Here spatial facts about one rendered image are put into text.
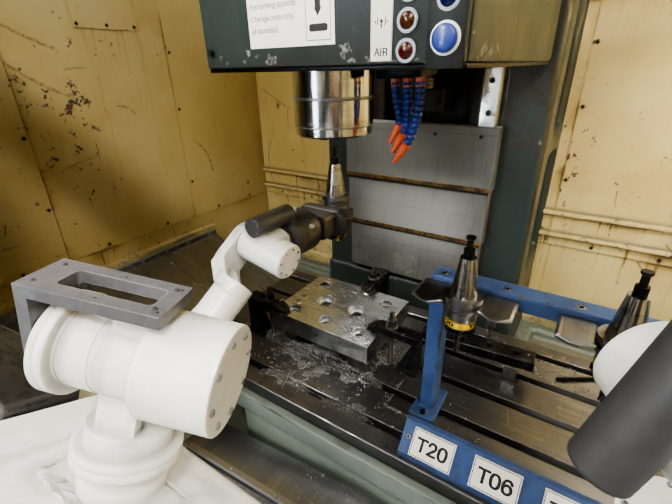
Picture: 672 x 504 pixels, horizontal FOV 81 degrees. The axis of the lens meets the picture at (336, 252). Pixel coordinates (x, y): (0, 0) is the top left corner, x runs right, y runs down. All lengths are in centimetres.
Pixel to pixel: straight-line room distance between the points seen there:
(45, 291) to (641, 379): 30
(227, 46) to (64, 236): 109
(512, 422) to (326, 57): 77
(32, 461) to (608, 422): 33
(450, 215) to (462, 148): 20
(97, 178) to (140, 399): 145
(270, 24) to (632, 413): 61
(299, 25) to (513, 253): 91
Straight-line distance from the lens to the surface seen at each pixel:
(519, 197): 123
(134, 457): 28
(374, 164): 131
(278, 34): 66
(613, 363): 30
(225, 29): 73
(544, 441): 94
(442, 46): 52
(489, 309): 67
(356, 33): 58
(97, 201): 167
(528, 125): 119
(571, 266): 167
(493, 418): 95
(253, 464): 104
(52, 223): 162
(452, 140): 120
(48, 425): 37
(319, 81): 77
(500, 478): 80
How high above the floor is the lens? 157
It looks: 25 degrees down
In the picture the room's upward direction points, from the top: 1 degrees counter-clockwise
